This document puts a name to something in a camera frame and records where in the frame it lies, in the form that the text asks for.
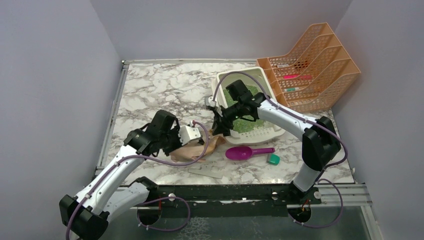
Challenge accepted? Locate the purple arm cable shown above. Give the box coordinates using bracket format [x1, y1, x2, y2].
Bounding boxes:
[211, 71, 349, 229]
[65, 120, 211, 240]

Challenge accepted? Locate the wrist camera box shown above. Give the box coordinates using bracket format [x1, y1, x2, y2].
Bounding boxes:
[204, 95, 217, 111]
[178, 125, 202, 146]

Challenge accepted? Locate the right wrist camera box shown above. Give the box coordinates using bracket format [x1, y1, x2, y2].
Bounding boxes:
[204, 95, 217, 111]

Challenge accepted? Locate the green marker pen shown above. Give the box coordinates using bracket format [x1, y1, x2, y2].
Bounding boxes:
[284, 87, 301, 92]

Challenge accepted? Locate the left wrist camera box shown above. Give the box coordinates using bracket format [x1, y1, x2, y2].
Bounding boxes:
[178, 125, 202, 146]

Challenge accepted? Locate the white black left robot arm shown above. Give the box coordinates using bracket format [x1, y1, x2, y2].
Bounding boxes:
[59, 110, 202, 240]

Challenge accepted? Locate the black metal base rail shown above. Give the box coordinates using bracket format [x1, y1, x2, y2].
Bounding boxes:
[146, 183, 322, 205]

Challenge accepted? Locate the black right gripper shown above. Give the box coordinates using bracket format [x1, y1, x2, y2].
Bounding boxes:
[211, 101, 244, 135]

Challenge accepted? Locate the orange mesh file organizer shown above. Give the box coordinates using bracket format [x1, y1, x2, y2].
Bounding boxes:
[256, 22, 361, 113]

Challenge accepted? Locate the small green box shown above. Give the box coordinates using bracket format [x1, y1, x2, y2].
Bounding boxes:
[266, 153, 281, 166]

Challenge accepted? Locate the white plastic litter box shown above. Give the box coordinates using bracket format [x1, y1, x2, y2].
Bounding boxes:
[211, 67, 286, 146]

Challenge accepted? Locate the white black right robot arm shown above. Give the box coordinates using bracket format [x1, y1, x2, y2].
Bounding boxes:
[206, 79, 342, 204]

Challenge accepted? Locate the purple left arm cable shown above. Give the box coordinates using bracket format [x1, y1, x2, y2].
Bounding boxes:
[65, 120, 211, 240]

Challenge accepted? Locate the orange cat litter bag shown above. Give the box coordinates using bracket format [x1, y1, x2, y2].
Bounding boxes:
[170, 135, 227, 163]

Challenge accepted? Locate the pink marker pen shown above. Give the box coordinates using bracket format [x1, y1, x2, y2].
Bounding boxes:
[282, 74, 312, 80]

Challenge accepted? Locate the green cat litter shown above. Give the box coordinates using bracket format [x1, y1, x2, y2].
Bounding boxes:
[223, 89, 265, 134]

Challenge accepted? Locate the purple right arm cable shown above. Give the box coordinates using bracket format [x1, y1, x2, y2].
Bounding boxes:
[211, 71, 349, 229]

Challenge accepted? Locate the magenta plastic litter scoop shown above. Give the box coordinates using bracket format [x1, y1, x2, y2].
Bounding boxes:
[225, 146, 275, 161]

